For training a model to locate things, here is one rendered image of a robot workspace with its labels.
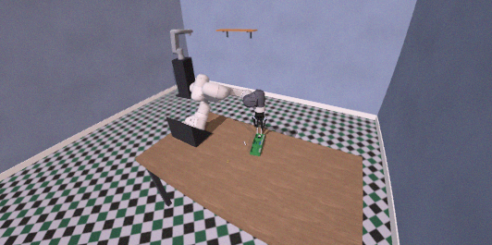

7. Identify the green three-compartment bin rack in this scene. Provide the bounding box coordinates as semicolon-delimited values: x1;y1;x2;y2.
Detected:
250;133;265;156

